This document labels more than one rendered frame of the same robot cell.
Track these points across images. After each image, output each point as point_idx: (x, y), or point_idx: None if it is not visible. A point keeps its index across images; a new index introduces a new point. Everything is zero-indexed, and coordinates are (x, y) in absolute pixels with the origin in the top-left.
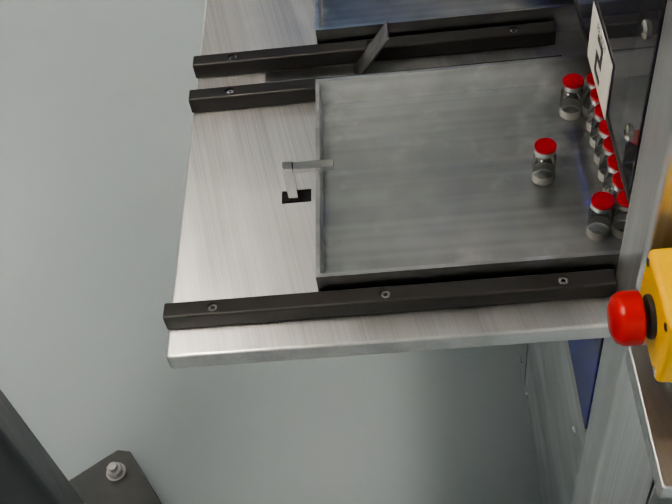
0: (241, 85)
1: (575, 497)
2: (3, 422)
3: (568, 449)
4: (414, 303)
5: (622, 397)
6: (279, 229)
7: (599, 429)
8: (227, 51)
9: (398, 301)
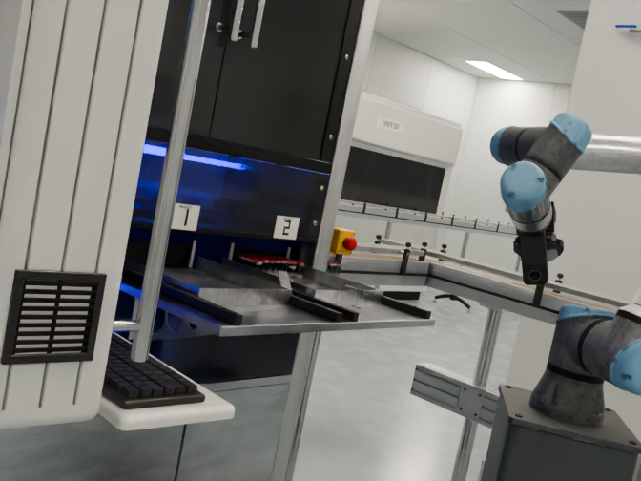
0: (335, 305)
1: (284, 424)
2: (489, 449)
3: (270, 424)
4: None
5: None
6: (371, 308)
7: (307, 345)
8: (316, 318)
9: None
